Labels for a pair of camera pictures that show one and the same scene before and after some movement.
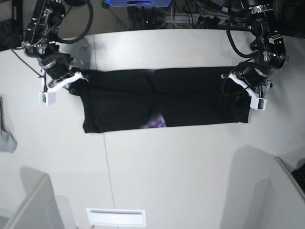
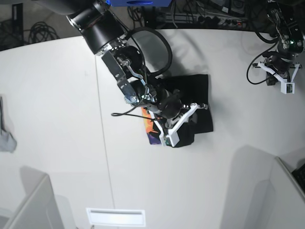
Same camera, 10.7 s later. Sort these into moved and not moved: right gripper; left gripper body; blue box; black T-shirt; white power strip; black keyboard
Moved: black T-shirt; left gripper body; right gripper
Not moved: black keyboard; blue box; white power strip
